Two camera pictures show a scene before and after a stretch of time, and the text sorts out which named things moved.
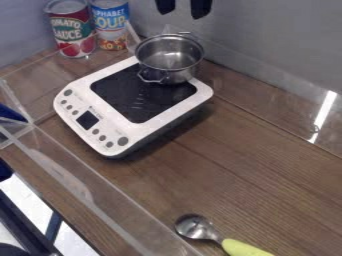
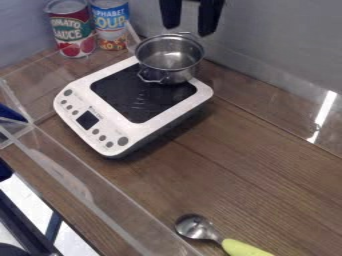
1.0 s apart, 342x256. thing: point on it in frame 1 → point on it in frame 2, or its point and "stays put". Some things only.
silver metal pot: (168, 56) stays put
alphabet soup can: (111, 26) stays put
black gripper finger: (201, 8) → (210, 10)
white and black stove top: (115, 111) stays put
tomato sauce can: (74, 27) stays put
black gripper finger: (165, 6) → (172, 12)
